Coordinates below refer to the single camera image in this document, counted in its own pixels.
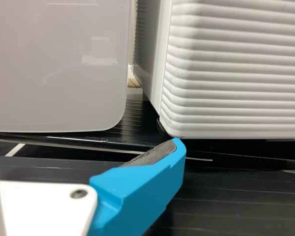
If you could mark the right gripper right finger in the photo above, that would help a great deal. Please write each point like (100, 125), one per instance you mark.
(142, 191)

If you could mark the black platform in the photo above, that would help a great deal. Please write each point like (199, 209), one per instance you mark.
(137, 118)
(236, 201)

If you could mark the white box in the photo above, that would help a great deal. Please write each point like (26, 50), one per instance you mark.
(56, 61)

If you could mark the white incubator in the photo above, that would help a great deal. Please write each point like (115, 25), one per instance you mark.
(152, 61)

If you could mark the incubator door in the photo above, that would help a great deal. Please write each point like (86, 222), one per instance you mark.
(236, 73)

